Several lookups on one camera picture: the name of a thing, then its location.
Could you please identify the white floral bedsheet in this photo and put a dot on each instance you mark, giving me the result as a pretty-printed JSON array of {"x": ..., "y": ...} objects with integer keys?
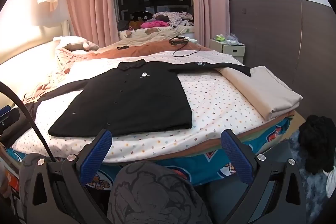
[{"x": 218, "y": 108}]

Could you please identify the white slipper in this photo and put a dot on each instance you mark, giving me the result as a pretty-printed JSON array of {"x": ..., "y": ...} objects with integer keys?
[{"x": 331, "y": 184}]

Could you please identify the pink cloth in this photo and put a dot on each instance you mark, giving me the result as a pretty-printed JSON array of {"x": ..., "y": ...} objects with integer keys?
[{"x": 155, "y": 24}]

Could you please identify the green small item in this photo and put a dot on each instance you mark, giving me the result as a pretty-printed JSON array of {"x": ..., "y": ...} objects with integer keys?
[{"x": 220, "y": 37}]

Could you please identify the brown cardboard sheet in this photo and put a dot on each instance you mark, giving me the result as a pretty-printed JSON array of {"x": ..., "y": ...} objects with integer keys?
[{"x": 291, "y": 127}]

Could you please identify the black cloth heap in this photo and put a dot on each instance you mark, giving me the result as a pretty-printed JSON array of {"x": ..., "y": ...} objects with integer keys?
[{"x": 317, "y": 142}]

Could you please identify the pile of floral clothes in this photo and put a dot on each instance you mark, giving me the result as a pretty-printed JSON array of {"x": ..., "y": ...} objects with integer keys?
[{"x": 178, "y": 18}]

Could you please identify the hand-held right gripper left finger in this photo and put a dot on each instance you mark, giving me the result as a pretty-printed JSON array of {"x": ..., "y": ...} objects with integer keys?
[{"x": 98, "y": 150}]

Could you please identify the person's legs in grey pants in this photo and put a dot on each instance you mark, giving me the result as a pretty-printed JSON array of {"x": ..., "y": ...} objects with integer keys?
[{"x": 157, "y": 195}]

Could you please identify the white nightstand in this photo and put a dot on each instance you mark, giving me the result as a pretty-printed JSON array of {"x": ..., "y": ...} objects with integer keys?
[{"x": 233, "y": 50}]

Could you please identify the grey-blue shaggy rug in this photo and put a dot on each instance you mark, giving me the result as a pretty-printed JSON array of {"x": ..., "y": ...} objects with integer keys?
[{"x": 302, "y": 187}]

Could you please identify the white padded headboard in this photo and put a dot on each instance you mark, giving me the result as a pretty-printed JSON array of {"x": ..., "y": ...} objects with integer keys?
[{"x": 31, "y": 35}]

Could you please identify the clear plastic wrap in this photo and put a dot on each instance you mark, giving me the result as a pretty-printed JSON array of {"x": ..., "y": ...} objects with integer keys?
[{"x": 232, "y": 38}]

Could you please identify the black button shirt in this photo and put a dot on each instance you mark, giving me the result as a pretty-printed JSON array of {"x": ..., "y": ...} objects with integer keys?
[{"x": 136, "y": 98}]

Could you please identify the beige plush pillow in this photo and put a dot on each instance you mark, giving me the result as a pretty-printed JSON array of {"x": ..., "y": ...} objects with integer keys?
[{"x": 76, "y": 43}]

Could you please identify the beige folded cloth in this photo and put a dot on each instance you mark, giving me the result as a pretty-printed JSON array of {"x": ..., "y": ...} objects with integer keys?
[{"x": 262, "y": 92}]

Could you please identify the teal cartoon bedsheet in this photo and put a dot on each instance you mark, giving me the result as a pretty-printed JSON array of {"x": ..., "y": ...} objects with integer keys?
[{"x": 210, "y": 163}]

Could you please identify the black folded garment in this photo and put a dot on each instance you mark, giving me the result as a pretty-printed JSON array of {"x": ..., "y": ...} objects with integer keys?
[{"x": 22, "y": 132}]

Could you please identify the small black device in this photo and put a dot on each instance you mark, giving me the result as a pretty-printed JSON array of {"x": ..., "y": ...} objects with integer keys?
[{"x": 122, "y": 47}]

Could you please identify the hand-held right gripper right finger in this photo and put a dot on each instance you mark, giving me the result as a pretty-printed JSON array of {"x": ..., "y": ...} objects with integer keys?
[{"x": 235, "y": 158}]

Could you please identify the dark plush toy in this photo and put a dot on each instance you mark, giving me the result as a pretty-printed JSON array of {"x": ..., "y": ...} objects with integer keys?
[{"x": 139, "y": 16}]

